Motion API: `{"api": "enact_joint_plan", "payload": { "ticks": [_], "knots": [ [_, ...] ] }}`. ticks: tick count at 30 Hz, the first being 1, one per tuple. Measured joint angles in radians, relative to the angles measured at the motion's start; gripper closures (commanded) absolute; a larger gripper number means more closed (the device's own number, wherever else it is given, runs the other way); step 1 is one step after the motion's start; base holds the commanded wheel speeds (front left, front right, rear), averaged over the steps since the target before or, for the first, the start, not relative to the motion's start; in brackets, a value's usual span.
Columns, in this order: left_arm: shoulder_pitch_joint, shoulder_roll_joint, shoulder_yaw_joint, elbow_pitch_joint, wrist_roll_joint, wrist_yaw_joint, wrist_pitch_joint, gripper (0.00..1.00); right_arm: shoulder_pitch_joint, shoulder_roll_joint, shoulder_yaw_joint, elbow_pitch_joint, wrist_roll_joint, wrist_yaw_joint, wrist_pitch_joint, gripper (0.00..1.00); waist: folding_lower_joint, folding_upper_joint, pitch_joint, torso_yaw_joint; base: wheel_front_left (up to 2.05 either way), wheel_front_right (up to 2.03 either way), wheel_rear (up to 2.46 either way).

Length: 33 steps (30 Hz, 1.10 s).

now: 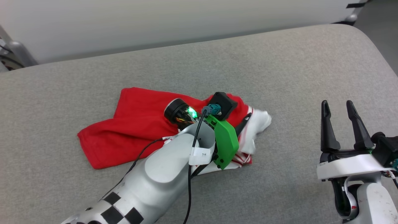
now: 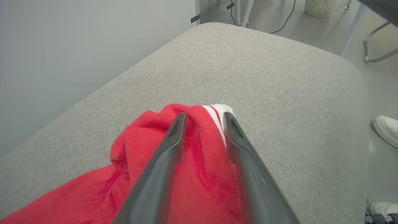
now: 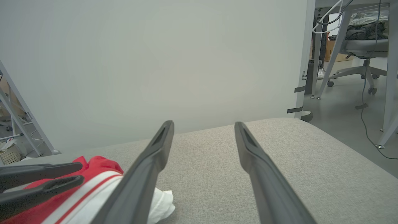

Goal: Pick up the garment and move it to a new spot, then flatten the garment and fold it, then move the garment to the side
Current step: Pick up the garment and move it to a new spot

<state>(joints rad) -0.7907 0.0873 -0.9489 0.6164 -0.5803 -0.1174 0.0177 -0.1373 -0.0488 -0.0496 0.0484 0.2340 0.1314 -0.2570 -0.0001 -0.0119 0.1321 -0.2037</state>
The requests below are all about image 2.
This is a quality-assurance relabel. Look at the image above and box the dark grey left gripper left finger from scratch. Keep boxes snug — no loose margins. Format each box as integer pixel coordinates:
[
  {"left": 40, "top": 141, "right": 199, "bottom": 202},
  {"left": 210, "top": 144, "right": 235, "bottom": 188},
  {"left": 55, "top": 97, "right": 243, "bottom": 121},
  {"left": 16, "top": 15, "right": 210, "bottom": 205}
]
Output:
[{"left": 111, "top": 112, "right": 187, "bottom": 224}]

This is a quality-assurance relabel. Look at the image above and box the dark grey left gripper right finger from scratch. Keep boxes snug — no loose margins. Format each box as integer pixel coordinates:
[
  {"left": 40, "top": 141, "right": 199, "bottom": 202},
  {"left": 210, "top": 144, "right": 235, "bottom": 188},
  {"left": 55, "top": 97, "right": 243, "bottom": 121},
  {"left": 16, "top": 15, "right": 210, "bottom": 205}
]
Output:
[{"left": 222, "top": 112, "right": 301, "bottom": 224}]

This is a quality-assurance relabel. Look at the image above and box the red garment with white sleeves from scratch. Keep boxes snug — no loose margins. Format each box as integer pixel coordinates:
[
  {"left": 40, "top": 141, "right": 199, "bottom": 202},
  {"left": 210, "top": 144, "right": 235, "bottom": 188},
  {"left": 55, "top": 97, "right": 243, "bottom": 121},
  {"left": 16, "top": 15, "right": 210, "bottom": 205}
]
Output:
[{"left": 0, "top": 103, "right": 252, "bottom": 224}]

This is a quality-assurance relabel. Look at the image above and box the white-legged desk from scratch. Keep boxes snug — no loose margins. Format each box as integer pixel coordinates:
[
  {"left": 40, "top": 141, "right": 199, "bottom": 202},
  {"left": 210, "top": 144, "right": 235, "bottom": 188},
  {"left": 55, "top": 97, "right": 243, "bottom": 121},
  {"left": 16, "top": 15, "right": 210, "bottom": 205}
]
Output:
[{"left": 235, "top": 0, "right": 255, "bottom": 28}]

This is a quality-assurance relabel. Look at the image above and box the dark-topped table with white leg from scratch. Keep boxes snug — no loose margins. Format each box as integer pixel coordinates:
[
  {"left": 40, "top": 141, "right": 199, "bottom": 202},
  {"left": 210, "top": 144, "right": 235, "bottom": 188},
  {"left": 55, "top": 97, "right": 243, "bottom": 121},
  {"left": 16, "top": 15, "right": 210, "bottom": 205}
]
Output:
[{"left": 340, "top": 0, "right": 398, "bottom": 58}]

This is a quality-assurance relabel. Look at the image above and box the white perforated round basket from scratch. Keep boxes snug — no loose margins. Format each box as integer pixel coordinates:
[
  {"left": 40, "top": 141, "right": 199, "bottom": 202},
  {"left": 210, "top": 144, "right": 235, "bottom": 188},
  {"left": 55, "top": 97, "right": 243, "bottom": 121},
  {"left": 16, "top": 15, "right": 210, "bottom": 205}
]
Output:
[{"left": 304, "top": 0, "right": 339, "bottom": 17}]

